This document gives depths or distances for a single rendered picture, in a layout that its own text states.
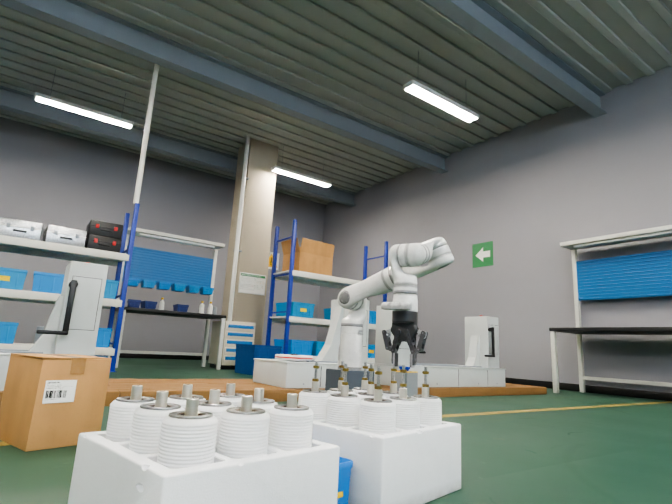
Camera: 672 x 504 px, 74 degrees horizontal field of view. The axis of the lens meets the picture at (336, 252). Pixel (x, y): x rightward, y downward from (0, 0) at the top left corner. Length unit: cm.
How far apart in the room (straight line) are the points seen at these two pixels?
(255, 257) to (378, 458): 688
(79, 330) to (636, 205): 610
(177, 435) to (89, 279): 224
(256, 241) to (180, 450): 718
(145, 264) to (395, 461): 620
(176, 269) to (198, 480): 646
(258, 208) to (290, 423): 722
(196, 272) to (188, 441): 651
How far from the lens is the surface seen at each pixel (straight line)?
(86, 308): 301
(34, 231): 568
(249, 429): 91
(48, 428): 189
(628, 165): 692
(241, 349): 607
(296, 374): 341
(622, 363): 655
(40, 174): 967
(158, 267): 714
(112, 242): 574
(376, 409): 120
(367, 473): 120
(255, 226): 798
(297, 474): 96
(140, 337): 949
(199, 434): 85
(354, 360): 181
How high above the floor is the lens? 38
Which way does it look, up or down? 12 degrees up
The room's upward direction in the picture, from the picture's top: 3 degrees clockwise
